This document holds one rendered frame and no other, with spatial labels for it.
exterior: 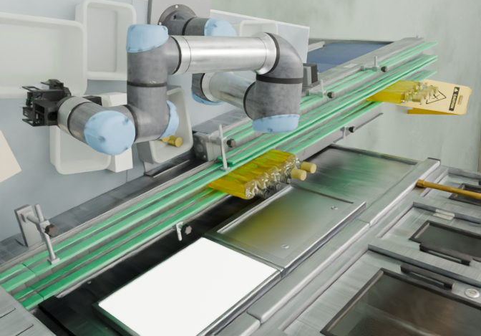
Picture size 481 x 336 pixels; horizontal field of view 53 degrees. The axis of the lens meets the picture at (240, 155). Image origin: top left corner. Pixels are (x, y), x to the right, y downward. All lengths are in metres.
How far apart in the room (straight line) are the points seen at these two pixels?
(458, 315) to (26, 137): 1.23
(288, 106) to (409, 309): 0.61
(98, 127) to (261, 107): 0.47
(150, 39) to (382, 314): 0.89
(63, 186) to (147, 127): 0.67
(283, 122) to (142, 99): 0.40
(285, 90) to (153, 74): 0.38
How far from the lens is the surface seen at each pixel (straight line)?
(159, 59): 0.91
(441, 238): 1.66
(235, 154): 1.73
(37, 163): 1.49
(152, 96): 0.91
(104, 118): 0.85
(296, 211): 1.70
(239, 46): 1.05
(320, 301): 1.37
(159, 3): 1.65
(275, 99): 1.16
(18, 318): 0.88
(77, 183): 1.56
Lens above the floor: 2.07
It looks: 41 degrees down
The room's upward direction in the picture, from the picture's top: 104 degrees clockwise
